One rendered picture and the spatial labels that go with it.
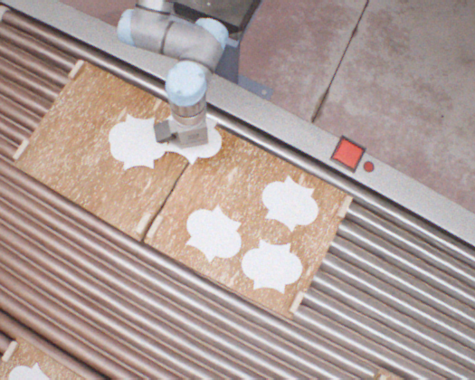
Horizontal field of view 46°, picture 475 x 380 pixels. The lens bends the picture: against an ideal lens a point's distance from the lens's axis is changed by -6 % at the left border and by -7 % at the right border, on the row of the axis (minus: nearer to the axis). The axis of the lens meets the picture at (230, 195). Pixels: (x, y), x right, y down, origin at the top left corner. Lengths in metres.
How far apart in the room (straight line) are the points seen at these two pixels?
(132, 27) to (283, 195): 0.58
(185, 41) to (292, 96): 1.50
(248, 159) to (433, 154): 1.33
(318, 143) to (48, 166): 0.71
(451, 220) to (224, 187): 0.61
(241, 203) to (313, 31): 1.46
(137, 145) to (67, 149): 0.19
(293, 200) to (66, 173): 0.59
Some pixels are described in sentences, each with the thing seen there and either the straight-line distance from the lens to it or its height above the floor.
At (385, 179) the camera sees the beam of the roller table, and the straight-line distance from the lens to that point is 1.60.
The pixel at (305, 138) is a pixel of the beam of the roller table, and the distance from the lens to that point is 1.59.
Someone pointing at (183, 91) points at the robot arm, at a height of 1.38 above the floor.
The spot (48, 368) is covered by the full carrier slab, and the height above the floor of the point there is 0.94.
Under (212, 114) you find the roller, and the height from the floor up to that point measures 0.92.
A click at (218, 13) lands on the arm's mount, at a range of 1.70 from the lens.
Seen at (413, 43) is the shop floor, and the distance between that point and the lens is 2.92.
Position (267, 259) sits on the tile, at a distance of 1.47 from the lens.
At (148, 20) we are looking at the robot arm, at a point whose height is 1.37.
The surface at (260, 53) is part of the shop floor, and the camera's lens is 2.73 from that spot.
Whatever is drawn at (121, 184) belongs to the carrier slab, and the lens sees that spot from 1.54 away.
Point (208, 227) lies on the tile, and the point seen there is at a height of 0.94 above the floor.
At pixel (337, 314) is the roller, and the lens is 1.51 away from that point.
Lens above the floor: 2.39
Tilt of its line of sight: 75 degrees down
